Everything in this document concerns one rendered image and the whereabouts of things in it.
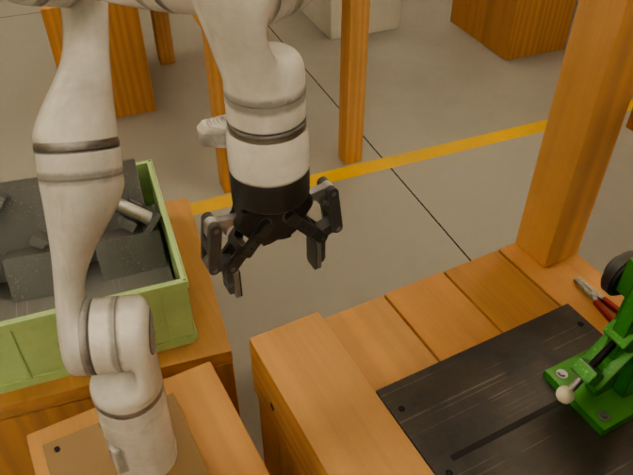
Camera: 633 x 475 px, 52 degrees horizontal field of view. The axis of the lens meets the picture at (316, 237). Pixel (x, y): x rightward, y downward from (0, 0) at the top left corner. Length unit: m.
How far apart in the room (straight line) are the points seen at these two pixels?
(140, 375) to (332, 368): 0.40
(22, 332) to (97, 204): 0.52
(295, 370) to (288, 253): 1.58
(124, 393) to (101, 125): 0.33
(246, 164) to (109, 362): 0.33
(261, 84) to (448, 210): 2.45
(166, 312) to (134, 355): 0.45
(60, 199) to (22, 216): 0.67
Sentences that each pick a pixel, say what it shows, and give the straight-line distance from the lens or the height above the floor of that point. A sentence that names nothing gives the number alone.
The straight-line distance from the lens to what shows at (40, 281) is 1.40.
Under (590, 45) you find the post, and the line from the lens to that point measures 1.17.
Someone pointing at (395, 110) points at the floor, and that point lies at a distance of 3.63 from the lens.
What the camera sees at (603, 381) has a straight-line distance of 1.10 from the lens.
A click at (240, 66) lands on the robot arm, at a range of 0.52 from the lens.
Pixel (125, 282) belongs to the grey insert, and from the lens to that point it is 1.39.
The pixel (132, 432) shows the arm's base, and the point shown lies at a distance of 0.92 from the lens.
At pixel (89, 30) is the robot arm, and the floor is 1.50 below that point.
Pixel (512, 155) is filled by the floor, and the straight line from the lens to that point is 3.38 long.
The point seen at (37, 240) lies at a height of 0.96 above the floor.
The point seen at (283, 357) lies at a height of 0.90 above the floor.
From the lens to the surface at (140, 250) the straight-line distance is 1.38.
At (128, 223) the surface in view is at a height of 0.95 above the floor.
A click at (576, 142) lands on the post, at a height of 1.17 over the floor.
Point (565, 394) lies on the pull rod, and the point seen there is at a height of 0.96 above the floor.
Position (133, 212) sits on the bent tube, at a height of 0.97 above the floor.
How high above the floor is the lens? 1.78
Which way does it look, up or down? 41 degrees down
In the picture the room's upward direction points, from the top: straight up
